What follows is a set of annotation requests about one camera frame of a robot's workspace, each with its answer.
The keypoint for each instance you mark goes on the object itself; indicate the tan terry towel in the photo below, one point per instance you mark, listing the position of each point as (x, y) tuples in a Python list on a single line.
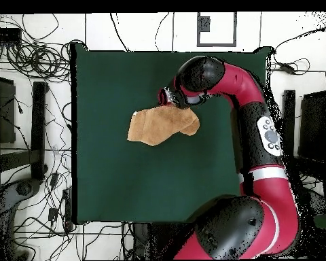
[(157, 126)]

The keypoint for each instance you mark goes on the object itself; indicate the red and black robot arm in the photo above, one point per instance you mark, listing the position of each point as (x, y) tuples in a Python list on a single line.
[(277, 195)]

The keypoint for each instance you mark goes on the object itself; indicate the flat black box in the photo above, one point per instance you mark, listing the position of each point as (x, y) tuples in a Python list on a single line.
[(5, 34)]

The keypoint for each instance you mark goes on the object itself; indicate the dark green table cloth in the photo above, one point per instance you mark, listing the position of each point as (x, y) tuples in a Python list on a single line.
[(111, 176)]

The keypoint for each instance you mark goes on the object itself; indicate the long black bar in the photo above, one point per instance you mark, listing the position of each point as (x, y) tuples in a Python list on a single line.
[(38, 130)]

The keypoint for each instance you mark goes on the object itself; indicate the black inline power adapter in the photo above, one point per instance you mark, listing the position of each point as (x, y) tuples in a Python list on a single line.
[(287, 68)]

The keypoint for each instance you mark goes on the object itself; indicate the black power strip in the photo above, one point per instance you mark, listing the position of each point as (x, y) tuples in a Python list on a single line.
[(68, 206)]

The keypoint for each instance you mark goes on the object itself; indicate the large black case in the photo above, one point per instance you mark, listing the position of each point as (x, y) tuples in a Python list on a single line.
[(313, 125)]

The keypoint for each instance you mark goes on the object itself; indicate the black monitor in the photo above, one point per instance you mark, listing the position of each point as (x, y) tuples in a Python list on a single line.
[(2, 108)]

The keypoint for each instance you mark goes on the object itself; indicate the small black power adapter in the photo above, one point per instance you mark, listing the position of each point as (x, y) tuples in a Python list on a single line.
[(53, 214)]

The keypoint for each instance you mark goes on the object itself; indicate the grey chair base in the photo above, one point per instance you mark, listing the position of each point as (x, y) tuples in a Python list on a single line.
[(8, 195)]

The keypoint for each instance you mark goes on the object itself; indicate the dark grey square frame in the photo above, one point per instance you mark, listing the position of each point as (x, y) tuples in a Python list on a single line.
[(203, 24)]

